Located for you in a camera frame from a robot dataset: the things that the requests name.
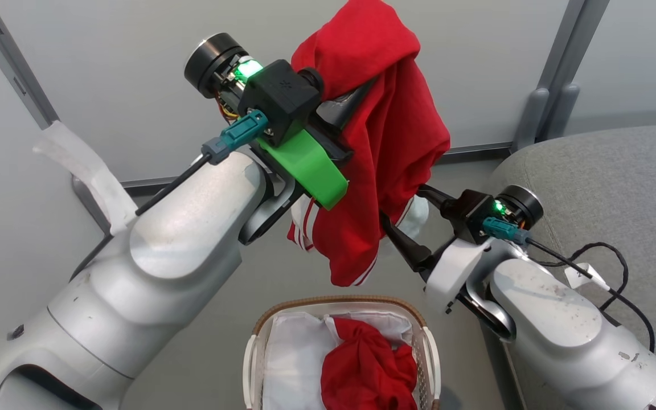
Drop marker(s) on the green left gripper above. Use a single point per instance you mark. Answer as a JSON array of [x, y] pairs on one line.
[[308, 165]]

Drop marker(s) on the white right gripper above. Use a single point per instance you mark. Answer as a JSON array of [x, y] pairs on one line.
[[453, 273]]

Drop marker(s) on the red garment with white stripes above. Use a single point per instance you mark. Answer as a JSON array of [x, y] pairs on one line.
[[385, 142]]

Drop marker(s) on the plain red garment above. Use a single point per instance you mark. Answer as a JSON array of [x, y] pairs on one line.
[[365, 370]]

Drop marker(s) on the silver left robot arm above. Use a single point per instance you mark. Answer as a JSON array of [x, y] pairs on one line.
[[134, 285]]

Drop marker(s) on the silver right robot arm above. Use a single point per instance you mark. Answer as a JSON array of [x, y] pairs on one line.
[[561, 330]]

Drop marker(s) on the white laundry basket brown rim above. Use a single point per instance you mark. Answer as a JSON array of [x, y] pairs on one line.
[[425, 359]]

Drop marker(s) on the white basket liner cloth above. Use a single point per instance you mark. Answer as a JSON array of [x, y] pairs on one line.
[[291, 359]]

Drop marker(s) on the grey fabric sofa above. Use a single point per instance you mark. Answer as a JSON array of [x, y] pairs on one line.
[[607, 188]]

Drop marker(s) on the white tape strip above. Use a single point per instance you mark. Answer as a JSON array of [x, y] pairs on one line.
[[89, 171]]

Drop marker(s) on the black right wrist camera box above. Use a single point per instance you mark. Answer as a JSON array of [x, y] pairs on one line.
[[470, 215]]

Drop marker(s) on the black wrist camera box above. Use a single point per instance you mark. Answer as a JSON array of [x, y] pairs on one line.
[[282, 97], [470, 215]]

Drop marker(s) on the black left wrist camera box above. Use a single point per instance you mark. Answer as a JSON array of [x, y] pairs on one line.
[[282, 97]]

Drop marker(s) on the grey double partition post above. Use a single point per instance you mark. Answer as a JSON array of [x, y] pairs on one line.
[[556, 74]]

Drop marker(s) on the grey partition corner post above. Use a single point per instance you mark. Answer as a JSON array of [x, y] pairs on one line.
[[15, 68]]

